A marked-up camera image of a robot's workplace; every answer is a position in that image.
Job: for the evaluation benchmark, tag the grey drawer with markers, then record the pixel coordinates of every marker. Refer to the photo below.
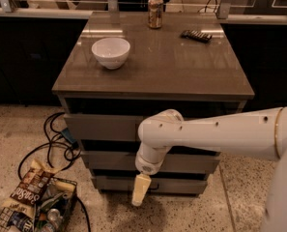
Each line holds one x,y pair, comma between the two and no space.
158,185
103,127
173,162

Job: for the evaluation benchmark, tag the orange drink can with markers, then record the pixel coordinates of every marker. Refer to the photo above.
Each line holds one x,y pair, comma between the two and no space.
155,11

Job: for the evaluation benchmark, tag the brown sea salt chip bag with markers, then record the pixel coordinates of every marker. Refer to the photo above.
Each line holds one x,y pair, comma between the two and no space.
31,188

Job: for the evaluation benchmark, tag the white ceramic bowl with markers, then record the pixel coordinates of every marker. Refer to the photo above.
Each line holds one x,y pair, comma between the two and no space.
112,53

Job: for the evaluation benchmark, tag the grey top drawer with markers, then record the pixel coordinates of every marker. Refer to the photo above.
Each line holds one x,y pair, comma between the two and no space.
103,127

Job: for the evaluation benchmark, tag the silver can in basket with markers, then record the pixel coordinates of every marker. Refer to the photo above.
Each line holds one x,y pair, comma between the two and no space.
54,217

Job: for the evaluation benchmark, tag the blue snack bag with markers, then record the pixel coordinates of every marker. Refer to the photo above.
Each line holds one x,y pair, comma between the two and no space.
21,222

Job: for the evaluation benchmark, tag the grey bottom drawer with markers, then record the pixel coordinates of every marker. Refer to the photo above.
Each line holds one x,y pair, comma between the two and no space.
158,185

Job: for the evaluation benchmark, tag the black chocolate bar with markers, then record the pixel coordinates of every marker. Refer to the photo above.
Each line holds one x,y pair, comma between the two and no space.
196,35

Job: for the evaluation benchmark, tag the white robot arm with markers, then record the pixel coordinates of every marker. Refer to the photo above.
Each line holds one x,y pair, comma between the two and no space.
259,134

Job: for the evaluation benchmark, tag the grey three-drawer cabinet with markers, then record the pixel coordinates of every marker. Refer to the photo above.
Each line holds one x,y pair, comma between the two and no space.
163,71

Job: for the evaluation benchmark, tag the black wire basket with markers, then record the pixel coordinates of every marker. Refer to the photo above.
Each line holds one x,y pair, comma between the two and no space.
61,195

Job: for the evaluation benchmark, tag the blue power plug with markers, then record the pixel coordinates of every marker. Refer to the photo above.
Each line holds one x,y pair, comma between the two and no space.
68,136

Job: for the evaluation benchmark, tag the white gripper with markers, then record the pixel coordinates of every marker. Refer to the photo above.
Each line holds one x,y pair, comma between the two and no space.
147,166

